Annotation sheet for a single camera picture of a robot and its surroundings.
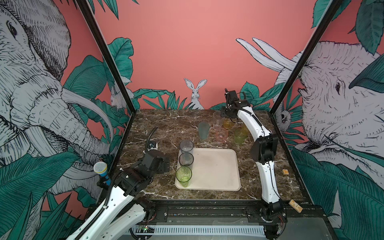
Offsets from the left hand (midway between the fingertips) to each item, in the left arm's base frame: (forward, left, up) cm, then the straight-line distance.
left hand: (159, 158), depth 73 cm
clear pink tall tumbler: (+36, -36, -15) cm, 53 cm away
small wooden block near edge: (-3, -73, -19) cm, 75 cm away
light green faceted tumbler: (-3, -12, -15) cm, 19 cm away
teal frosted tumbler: (+29, -25, -14) cm, 41 cm away
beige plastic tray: (+2, -31, -22) cm, 38 cm away
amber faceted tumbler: (+31, -43, -13) cm, 55 cm away
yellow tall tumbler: (+7, -42, +12) cm, 44 cm away
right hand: (+34, -38, -2) cm, 51 cm away
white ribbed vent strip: (-30, -38, -19) cm, 52 cm away
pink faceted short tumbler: (+26, -38, -18) cm, 49 cm away
